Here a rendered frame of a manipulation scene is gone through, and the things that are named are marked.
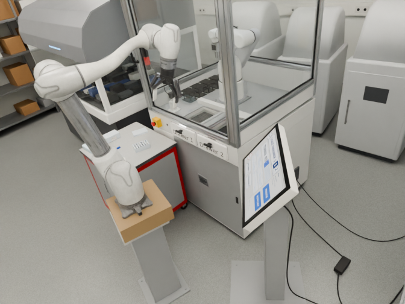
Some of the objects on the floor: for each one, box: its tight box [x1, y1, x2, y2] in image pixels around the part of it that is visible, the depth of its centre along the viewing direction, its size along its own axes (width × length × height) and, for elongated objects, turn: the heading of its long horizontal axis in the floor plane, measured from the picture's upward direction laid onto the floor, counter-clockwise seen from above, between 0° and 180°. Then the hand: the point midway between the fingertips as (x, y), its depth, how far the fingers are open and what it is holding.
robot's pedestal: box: [110, 211, 190, 304], centre depth 197 cm, size 30×30×76 cm
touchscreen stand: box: [230, 201, 307, 304], centre depth 176 cm, size 50×45×102 cm
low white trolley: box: [80, 122, 187, 212], centre depth 265 cm, size 58×62×76 cm
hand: (164, 102), depth 166 cm, fingers open, 13 cm apart
